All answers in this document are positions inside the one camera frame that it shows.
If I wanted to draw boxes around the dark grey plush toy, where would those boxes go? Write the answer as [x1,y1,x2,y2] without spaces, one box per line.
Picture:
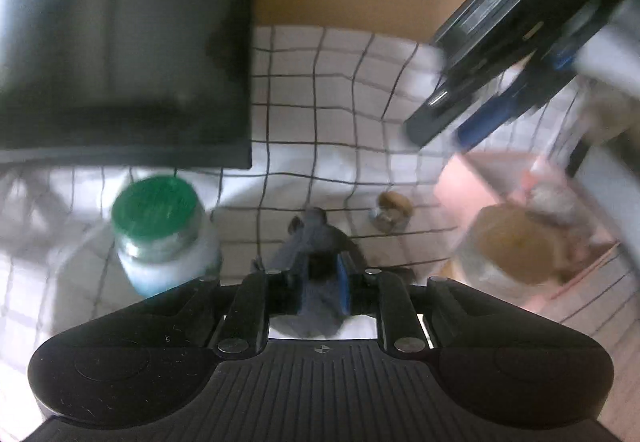
[250,208,367,338]

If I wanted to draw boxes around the small cork stopper bottle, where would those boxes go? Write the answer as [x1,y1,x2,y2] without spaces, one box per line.
[369,191,414,234]

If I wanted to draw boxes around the green lid plastic jar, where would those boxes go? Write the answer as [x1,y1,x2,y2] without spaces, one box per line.
[111,175,222,298]

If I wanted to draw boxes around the brown lid clear jar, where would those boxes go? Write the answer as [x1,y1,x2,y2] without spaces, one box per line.
[450,203,566,307]

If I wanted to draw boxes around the pink storage box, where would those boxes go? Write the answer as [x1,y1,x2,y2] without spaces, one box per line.
[434,151,620,312]

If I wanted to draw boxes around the white black grid tablecloth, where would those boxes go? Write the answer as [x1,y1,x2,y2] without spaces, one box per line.
[1,27,639,441]

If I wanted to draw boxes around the black flat screen monitor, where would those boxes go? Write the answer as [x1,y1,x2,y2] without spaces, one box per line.
[1,0,253,169]

